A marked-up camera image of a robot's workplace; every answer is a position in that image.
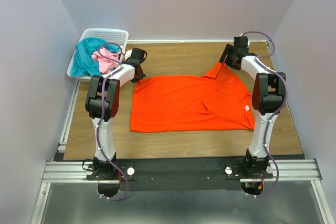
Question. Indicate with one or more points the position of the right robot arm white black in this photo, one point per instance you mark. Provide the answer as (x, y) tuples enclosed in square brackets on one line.
[(268, 98)]

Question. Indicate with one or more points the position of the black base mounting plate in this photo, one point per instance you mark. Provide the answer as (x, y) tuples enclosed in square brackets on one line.
[(164, 174)]

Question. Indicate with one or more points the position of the white plastic basket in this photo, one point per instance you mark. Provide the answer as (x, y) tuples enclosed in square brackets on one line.
[(119, 37)]

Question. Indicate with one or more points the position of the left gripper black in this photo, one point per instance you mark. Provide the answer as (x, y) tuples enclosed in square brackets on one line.
[(138, 78)]

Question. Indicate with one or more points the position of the teal t shirt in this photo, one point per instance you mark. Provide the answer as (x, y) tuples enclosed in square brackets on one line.
[(83, 64)]

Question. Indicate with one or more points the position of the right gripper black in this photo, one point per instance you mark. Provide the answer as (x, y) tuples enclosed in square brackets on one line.
[(228, 51)]

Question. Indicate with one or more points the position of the orange t shirt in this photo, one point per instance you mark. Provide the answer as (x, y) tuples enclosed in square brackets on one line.
[(218, 100)]

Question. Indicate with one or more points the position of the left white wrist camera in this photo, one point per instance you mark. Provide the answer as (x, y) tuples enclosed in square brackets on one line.
[(128, 54)]

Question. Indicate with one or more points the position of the pink t shirt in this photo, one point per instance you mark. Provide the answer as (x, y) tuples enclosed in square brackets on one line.
[(103, 57)]

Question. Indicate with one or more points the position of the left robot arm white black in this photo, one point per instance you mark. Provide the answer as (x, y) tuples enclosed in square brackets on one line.
[(102, 104)]

